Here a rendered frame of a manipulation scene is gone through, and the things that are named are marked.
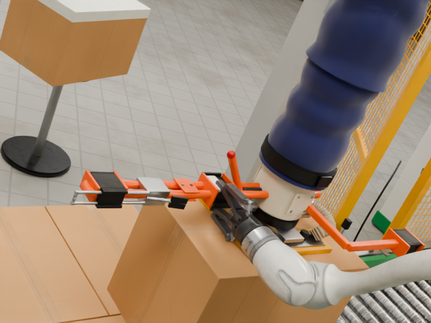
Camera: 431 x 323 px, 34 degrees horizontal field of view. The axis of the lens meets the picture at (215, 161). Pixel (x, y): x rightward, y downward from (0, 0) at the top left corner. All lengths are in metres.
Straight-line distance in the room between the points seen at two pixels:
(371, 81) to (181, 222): 0.63
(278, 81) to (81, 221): 1.20
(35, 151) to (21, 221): 1.47
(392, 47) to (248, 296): 0.75
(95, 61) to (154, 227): 1.79
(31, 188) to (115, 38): 0.91
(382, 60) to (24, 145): 2.72
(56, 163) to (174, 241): 2.21
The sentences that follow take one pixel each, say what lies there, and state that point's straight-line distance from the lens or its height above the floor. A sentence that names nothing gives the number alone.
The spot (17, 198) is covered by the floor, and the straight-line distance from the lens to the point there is 3.74.
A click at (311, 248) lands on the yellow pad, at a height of 1.08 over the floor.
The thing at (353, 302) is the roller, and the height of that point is 0.54.
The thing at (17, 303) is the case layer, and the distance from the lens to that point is 2.30.
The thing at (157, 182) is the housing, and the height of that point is 1.22.
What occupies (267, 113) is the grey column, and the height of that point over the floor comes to 0.91.
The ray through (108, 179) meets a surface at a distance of 1.67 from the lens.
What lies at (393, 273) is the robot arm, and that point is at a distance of 1.60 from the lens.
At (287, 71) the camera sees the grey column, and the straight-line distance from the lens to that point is 3.31.
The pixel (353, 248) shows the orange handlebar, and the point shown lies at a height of 1.20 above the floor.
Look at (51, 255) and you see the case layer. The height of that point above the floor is 0.54.
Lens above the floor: 2.07
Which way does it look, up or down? 25 degrees down
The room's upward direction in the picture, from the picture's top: 24 degrees clockwise
